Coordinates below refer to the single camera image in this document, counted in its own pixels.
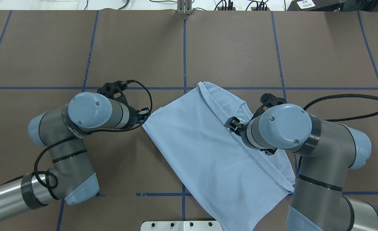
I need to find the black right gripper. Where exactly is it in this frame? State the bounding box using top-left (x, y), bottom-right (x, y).
top-left (224, 116), bottom-right (277, 156)

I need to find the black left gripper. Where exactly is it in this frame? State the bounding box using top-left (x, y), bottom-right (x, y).
top-left (128, 106), bottom-right (151, 128)

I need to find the light blue t-shirt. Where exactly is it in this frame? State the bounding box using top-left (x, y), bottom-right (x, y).
top-left (143, 81), bottom-right (296, 231)

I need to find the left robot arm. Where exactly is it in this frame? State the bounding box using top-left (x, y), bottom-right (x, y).
top-left (0, 92), bottom-right (152, 222)

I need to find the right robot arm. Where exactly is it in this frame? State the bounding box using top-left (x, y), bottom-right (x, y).
top-left (225, 104), bottom-right (378, 231)

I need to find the small electronics board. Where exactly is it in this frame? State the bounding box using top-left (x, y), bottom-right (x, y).
top-left (214, 0), bottom-right (236, 11)

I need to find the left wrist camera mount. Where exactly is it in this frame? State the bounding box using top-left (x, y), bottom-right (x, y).
top-left (97, 81), bottom-right (128, 105)

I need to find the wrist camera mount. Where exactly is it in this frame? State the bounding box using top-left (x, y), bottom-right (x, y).
top-left (252, 93), bottom-right (287, 119)
top-left (97, 81), bottom-right (128, 105)

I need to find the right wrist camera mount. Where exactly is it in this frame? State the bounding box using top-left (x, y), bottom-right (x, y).
top-left (252, 93), bottom-right (287, 119)

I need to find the aluminium frame post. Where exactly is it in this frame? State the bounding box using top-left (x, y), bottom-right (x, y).
top-left (176, 0), bottom-right (193, 15)

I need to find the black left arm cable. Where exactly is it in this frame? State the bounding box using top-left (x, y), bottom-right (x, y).
top-left (33, 80), bottom-right (153, 201)

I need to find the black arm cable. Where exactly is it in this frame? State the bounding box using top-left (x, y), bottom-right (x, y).
top-left (33, 80), bottom-right (153, 201)
top-left (293, 94), bottom-right (378, 180)

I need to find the white camera pillar base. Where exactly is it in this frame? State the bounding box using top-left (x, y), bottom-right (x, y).
top-left (140, 220), bottom-right (223, 231)

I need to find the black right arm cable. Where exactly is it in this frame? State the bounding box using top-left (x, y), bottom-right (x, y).
top-left (293, 94), bottom-right (378, 180)

